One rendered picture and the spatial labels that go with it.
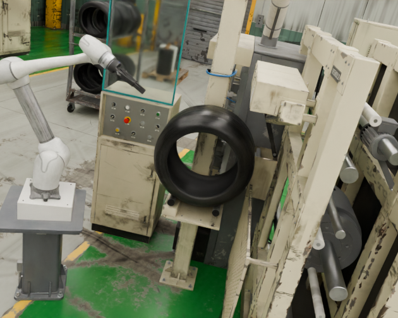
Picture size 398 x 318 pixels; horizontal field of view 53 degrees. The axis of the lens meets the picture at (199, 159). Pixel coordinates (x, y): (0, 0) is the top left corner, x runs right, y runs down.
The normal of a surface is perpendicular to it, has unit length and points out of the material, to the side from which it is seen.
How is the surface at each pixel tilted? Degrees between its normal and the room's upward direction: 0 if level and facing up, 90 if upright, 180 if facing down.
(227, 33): 90
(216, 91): 90
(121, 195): 89
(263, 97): 90
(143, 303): 0
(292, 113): 72
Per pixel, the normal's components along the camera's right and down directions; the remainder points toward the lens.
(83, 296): 0.18, -0.90
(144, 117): -0.14, 0.39
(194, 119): -0.22, -0.42
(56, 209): 0.20, 0.44
